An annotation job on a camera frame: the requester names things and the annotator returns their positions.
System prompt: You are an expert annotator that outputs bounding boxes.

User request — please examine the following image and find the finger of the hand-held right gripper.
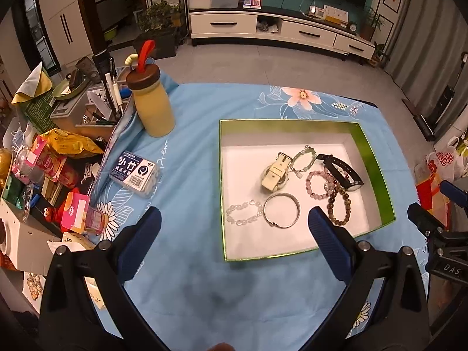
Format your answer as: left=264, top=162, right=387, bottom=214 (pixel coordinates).
left=439, top=180, right=468, bottom=210
left=407, top=203, right=448, bottom=240

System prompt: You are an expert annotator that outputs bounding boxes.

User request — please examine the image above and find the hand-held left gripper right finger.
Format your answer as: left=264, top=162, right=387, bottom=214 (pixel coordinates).
left=303, top=207, right=432, bottom=351

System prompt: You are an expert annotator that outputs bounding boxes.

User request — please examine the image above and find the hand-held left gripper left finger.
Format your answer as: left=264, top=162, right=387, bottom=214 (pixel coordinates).
left=38, top=207, right=172, bottom=351

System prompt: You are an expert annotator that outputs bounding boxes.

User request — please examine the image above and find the brown bead bracelet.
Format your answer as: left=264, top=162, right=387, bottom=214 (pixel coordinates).
left=326, top=185, right=352, bottom=225

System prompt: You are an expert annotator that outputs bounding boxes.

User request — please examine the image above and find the silver bangle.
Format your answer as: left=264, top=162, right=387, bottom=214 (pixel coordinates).
left=263, top=192, right=301, bottom=229

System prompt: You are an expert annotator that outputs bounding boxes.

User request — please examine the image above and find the black wristband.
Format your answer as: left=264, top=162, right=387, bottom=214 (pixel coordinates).
left=316, top=153, right=365, bottom=192

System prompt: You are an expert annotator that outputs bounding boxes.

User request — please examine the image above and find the pink red bead bracelet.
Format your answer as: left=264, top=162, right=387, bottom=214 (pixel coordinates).
left=305, top=169, right=337, bottom=200

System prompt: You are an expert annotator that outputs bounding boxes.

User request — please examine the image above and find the green jewelry box tray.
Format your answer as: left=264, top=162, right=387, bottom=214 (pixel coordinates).
left=218, top=119, right=396, bottom=263

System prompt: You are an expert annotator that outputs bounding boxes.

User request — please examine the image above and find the white strap wristwatch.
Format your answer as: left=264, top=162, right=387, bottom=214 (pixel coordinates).
left=261, top=152, right=293, bottom=192

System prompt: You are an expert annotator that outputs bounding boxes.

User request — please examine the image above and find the clear crystal bracelet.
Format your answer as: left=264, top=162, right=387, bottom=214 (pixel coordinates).
left=226, top=199, right=264, bottom=226

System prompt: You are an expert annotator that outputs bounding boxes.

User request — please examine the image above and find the green bead bracelet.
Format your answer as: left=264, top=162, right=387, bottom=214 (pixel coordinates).
left=290, top=145, right=317, bottom=180

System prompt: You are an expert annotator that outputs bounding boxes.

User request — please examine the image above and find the red yellow bag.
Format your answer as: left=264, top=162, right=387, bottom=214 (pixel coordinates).
left=415, top=163, right=452, bottom=227

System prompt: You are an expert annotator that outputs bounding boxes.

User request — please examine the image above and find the white red plastic bag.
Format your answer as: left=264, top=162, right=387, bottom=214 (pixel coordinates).
left=426, top=137, right=468, bottom=183

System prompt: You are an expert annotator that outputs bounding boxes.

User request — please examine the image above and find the clear toothpick box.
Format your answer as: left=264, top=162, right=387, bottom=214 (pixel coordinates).
left=109, top=150, right=163, bottom=199

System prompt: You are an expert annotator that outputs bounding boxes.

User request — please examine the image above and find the pink snack packet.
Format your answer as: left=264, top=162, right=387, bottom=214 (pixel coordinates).
left=60, top=193, right=90, bottom=233

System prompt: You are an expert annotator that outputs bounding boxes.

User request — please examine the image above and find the blue floral tablecloth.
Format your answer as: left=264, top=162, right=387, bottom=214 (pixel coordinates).
left=90, top=73, right=439, bottom=351

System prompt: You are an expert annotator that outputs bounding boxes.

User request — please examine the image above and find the red plush toy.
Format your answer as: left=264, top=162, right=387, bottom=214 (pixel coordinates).
left=38, top=188, right=79, bottom=224

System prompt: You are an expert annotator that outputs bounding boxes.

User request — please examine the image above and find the yellow snack bag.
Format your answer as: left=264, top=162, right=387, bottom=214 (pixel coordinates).
left=38, top=128, right=105, bottom=159

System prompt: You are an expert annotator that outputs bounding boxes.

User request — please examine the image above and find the yellow bottle brown lid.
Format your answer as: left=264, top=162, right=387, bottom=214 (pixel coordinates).
left=124, top=40, right=176, bottom=137

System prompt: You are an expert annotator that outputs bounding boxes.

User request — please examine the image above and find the grey utensil holder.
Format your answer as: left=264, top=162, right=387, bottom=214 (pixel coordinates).
left=49, top=88, right=128, bottom=140

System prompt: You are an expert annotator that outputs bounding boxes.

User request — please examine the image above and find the small potted plant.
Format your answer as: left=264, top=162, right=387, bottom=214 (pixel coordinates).
left=369, top=42, right=390, bottom=68

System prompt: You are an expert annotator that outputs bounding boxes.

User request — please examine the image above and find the green printed carton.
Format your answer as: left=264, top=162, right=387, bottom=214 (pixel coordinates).
left=22, top=91, right=55, bottom=134

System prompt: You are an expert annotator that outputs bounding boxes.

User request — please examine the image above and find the tall potted plant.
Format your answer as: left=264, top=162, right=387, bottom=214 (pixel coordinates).
left=360, top=6, right=386, bottom=42

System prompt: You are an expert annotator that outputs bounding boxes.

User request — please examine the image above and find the yellow cloth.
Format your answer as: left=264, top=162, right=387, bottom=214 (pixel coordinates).
left=11, top=61, right=52, bottom=105

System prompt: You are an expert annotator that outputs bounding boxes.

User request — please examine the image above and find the large potted plant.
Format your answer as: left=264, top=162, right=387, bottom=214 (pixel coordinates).
left=133, top=1, right=185, bottom=59

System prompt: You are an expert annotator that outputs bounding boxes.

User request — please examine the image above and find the white yellow flat box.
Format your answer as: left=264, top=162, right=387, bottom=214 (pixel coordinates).
left=324, top=5, right=349, bottom=26

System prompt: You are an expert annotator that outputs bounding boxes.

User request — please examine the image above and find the white tv cabinet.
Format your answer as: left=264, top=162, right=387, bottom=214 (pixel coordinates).
left=188, top=5, right=376, bottom=61

